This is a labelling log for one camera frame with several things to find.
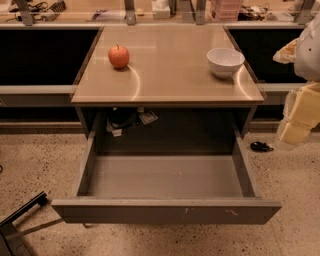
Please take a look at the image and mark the black metal stand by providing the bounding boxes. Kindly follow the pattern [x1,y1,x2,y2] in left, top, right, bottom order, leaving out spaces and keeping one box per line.
[0,190,49,256]

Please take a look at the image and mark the pink plastic basket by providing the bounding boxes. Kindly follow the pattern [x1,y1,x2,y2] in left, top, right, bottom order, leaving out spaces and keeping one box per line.
[211,0,241,21]

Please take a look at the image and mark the white bowl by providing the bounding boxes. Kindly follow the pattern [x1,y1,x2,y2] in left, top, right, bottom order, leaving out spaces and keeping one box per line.
[207,48,245,78]

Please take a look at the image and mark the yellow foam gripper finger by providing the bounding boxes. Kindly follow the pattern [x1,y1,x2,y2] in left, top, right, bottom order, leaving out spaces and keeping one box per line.
[276,82,320,150]

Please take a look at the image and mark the grey drawer cabinet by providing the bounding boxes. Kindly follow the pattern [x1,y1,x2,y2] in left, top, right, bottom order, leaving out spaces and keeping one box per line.
[72,24,263,140]

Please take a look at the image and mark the metal hook rod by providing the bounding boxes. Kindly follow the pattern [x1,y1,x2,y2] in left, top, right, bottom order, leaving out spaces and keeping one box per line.
[5,218,64,240]

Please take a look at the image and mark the grey top drawer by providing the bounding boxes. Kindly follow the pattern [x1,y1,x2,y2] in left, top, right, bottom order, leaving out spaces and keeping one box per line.
[52,110,281,224]

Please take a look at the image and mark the white box on shelf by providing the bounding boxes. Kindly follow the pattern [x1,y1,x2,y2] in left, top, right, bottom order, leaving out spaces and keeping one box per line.
[151,0,170,19]

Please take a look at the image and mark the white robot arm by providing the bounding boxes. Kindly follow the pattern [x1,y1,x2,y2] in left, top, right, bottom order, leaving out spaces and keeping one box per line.
[273,14,320,150]

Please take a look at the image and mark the red apple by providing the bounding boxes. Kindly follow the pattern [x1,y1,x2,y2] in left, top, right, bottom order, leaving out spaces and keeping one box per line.
[108,45,130,69]

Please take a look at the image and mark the black object on floor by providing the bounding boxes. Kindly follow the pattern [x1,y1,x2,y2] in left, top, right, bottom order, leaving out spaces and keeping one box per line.
[250,141,273,152]

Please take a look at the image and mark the black cables under cabinet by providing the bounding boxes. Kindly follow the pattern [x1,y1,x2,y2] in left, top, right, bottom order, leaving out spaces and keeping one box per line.
[107,107,141,130]

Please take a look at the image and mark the white label tag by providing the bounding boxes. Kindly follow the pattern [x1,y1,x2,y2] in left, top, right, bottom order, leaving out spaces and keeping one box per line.
[139,111,158,124]

